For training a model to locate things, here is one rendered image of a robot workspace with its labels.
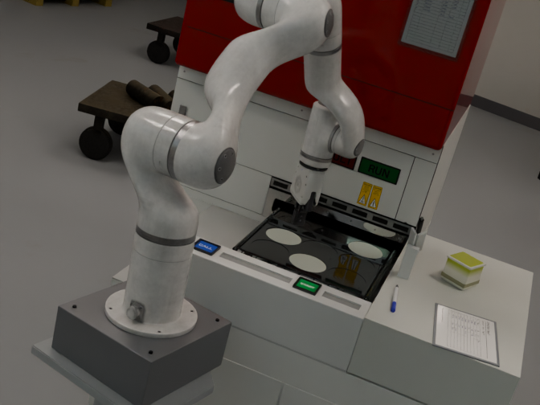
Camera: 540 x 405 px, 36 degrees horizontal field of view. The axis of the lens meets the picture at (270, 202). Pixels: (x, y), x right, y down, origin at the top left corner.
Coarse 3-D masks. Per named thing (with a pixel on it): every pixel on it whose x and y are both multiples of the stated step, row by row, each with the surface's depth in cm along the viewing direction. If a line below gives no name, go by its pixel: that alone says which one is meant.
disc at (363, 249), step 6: (348, 246) 236; (354, 246) 237; (360, 246) 238; (366, 246) 239; (372, 246) 240; (354, 252) 233; (360, 252) 234; (366, 252) 235; (372, 252) 236; (378, 252) 237; (372, 258) 232
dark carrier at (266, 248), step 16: (272, 224) 237; (288, 224) 240; (304, 224) 243; (320, 224) 246; (256, 240) 225; (272, 240) 227; (304, 240) 232; (320, 240) 235; (336, 240) 238; (352, 240) 240; (272, 256) 218; (288, 256) 220; (320, 256) 225; (336, 256) 227; (352, 256) 230; (384, 256) 235; (304, 272) 214; (320, 272) 216; (336, 272) 218; (352, 272) 221; (368, 272) 223; (352, 288) 212; (368, 288) 214
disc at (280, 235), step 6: (276, 228) 235; (270, 234) 230; (276, 234) 232; (282, 234) 232; (288, 234) 234; (294, 234) 234; (276, 240) 227; (282, 240) 228; (288, 240) 229; (294, 240) 230; (300, 240) 231
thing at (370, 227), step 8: (272, 192) 251; (280, 192) 251; (272, 200) 252; (288, 200) 250; (264, 208) 254; (272, 208) 254; (320, 208) 248; (328, 208) 247; (264, 216) 255; (328, 216) 248; (336, 216) 247; (344, 216) 246; (352, 216) 246; (352, 224) 246; (360, 224) 245; (368, 224) 244; (376, 224) 245; (376, 232) 244; (384, 232) 243; (392, 232) 243; (400, 240) 242
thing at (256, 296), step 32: (192, 256) 195; (224, 256) 198; (192, 288) 198; (224, 288) 195; (256, 288) 192; (288, 288) 190; (320, 288) 194; (256, 320) 194; (288, 320) 192; (320, 320) 189; (352, 320) 186; (320, 352) 191; (352, 352) 188
